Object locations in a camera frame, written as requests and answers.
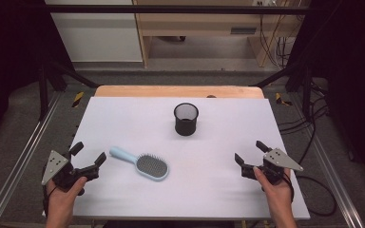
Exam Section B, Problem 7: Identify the black floor cable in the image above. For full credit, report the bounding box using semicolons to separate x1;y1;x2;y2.
278;80;337;219

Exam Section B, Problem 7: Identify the black mesh pen cup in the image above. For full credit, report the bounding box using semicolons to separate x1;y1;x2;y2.
173;102;200;137

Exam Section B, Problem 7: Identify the yellow black tape marker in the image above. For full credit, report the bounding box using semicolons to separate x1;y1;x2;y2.
275;92;294;107
71;91;86;109

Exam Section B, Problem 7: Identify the wooden table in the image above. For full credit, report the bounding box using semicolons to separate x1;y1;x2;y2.
94;85;265;100

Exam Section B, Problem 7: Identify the right hand-held gripper cable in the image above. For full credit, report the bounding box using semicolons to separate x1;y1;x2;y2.
280;172;297;204

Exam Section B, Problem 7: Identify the person's left hand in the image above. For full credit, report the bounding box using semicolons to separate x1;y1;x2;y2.
46;176;88;217

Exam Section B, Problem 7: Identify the light wooden desk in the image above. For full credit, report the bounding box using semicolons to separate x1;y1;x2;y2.
132;0;302;68

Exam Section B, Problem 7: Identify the black curtain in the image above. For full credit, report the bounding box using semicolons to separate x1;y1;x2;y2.
284;0;365;186
0;0;74;151

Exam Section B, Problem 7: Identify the left hand-held gripper cable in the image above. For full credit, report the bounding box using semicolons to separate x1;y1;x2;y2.
42;184;60;218

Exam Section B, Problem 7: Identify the aluminium rail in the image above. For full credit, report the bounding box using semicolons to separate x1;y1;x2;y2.
0;90;62;228
288;90;365;228

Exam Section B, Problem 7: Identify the light blue hairbrush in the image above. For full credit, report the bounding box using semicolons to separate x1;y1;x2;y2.
108;145;170;182

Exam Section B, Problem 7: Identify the hand-held gripper cable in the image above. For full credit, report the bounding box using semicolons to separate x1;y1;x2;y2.
42;184;60;218
280;172;297;204

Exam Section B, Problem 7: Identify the black frame strut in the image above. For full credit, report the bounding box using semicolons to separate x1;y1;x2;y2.
249;61;316;122
37;59;101;122

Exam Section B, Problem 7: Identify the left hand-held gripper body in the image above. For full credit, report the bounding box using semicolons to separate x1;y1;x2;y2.
41;150;101;196

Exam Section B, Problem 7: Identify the black horizontal frame bar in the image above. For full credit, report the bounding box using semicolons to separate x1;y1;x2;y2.
44;4;312;15

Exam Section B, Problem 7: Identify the white cabinet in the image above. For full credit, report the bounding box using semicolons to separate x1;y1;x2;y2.
45;0;144;64

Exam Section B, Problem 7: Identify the bundle of hanging cables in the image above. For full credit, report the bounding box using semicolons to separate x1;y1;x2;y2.
259;13;297;70

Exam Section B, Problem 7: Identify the person's right hand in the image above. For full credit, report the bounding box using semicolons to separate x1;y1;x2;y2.
253;165;294;210

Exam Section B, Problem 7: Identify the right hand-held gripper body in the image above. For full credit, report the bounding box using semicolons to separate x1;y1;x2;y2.
240;147;304;186

